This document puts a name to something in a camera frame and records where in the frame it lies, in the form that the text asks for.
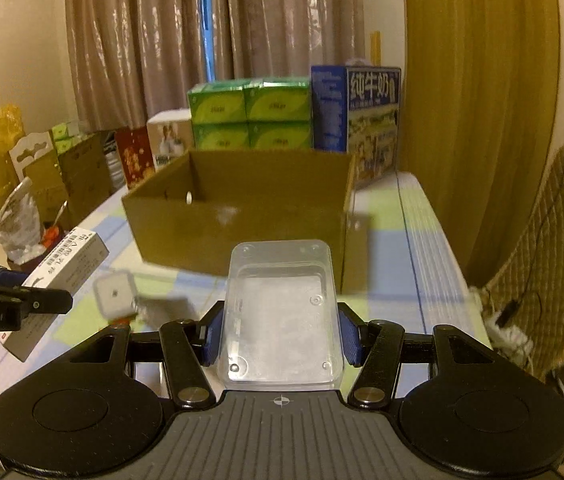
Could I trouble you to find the checked cloth desktop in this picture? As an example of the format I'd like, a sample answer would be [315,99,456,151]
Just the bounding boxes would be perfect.
[0,170,495,466]

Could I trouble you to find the white box with figures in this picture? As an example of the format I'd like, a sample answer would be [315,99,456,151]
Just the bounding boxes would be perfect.
[147,108,195,173]

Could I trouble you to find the brown cardboard carton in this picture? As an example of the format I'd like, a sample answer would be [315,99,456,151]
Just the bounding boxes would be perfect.
[56,132,118,226]

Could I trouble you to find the red gift box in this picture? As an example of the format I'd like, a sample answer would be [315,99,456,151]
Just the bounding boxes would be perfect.
[114,126,157,190]

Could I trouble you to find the orange handle screwdriver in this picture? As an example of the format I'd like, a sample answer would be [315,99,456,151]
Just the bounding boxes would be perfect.
[42,199,70,250]

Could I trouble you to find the white square night light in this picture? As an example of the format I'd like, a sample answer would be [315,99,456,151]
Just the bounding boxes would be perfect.
[93,270,138,320]

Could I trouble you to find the white medicine box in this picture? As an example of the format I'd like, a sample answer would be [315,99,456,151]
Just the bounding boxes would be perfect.
[0,227,110,362]

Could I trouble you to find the small green boxes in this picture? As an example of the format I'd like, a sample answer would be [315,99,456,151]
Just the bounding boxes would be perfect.
[50,122,88,155]

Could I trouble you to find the white crumpled plastic bag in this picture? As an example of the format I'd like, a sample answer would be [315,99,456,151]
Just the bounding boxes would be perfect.
[0,177,48,266]

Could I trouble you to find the blue milk carton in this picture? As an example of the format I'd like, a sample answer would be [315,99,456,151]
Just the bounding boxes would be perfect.
[311,64,403,191]

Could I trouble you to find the white power strip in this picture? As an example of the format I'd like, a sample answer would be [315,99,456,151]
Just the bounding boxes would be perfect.
[482,305,534,358]

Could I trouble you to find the quilted chair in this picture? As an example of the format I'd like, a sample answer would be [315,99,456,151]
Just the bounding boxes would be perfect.
[482,144,564,383]

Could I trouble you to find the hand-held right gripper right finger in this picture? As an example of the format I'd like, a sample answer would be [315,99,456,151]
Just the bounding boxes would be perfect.
[336,302,503,409]

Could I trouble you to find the cardboard box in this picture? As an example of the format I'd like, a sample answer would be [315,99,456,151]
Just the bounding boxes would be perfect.
[120,149,369,293]

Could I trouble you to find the carton with white hanger flap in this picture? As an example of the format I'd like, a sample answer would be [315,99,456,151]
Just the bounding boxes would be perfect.
[9,131,70,198]

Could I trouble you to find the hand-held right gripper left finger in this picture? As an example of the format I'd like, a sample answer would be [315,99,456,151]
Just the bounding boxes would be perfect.
[64,302,226,408]

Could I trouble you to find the green tissue pack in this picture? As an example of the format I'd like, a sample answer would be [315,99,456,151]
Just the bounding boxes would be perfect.
[188,81,247,126]
[247,119,313,151]
[191,121,251,151]
[243,77,311,123]

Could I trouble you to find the clear plastic box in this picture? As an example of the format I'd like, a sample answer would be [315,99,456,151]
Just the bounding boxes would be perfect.
[217,240,347,391]

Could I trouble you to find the black cable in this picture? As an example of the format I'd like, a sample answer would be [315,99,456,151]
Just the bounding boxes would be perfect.
[497,102,564,326]

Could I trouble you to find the brown shiny curtain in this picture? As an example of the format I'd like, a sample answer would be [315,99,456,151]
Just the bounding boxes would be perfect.
[64,0,406,133]

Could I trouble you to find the golden curtain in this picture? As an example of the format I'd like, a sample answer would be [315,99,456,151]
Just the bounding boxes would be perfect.
[402,0,561,286]

